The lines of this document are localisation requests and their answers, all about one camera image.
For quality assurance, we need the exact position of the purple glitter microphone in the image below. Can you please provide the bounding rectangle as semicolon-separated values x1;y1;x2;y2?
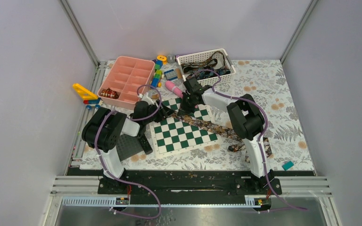
166;54;176;64

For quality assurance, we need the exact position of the yellow toy crane car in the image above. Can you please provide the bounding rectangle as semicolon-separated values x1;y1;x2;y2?
72;83;103;110

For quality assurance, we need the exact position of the white perforated plastic basket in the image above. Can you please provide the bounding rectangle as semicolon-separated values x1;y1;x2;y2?
176;48;236;86

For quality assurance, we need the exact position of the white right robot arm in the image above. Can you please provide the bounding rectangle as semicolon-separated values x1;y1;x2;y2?
177;77;270;194

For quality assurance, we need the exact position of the blue grey lego brick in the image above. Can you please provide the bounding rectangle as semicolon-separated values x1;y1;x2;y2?
164;69;178;81

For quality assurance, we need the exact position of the wooden rectangular block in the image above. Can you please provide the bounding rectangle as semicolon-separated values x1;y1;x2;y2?
175;68;183;80

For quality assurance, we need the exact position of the blue patterned tie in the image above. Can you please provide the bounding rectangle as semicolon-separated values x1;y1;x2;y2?
195;69;230;80

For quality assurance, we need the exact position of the colourful lego block vehicle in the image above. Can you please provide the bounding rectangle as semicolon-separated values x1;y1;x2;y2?
150;55;167;88

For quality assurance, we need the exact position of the pink divided organizer tray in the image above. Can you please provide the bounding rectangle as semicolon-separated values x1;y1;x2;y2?
98;56;155;110

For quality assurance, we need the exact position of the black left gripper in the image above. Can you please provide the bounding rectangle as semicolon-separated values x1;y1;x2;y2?
143;99;174;125

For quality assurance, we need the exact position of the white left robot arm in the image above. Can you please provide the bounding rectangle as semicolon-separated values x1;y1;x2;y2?
82;95;175;194

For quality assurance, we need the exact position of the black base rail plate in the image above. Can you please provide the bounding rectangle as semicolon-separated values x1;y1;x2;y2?
97;169;316;206

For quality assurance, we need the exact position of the grey lego baseplate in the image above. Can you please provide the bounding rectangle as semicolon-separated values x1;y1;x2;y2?
116;134;143;161

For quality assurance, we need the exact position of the black microphone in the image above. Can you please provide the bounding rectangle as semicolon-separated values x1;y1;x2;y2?
137;134;153;155

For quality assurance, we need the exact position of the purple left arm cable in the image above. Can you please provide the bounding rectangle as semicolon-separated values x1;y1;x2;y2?
94;85;163;219

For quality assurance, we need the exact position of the rolled red patterned tie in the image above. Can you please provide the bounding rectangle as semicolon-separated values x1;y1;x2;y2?
100;88;119;99

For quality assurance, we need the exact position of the small teal block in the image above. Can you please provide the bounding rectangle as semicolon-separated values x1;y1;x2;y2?
282;161;294;171

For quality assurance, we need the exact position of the green white chessboard mat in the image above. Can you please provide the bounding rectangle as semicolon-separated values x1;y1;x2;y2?
148;97;222;159

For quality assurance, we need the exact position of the brown floral patterned tie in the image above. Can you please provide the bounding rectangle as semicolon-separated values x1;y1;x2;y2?
170;112;274;164

